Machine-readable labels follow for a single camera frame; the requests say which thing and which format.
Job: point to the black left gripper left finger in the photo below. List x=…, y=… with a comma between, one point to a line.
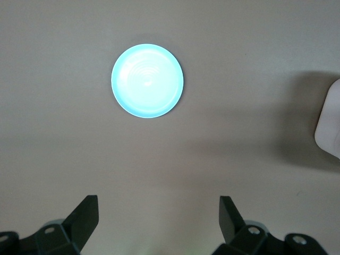
x=82, y=220

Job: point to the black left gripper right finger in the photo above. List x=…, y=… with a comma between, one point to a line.
x=228, y=220

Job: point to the white lidded storage box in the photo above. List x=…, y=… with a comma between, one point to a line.
x=330, y=125

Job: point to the light blue round plate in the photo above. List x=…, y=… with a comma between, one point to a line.
x=146, y=85

